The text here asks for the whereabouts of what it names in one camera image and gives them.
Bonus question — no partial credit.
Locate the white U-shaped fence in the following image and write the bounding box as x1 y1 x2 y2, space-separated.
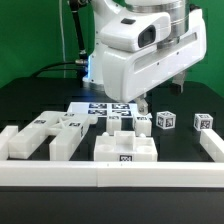
0 126 224 188

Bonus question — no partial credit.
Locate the white chair back part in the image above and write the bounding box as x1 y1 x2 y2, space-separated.
8 111 98 161

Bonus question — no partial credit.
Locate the white tagged cube nut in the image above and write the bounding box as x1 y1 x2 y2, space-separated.
194 113 213 131
156 111 176 130

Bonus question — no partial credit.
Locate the white marker sheet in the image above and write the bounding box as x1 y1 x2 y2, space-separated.
67 102 153 119

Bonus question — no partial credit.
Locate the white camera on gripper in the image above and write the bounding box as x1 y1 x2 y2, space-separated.
100 10 171 52

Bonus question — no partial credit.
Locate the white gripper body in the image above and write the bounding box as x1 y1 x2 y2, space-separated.
102 9 207 102

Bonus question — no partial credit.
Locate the thin white cable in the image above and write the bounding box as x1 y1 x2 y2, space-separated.
58 0 67 78

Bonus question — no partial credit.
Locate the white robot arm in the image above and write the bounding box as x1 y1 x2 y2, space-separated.
84 0 207 114

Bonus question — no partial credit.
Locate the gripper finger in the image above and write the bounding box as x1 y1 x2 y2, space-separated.
135 95 148 114
170 72 186 95

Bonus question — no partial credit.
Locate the black cable hose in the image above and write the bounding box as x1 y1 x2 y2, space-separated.
31 0 90 78

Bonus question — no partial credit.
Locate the white chair seat part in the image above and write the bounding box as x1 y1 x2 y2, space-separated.
94 131 158 162

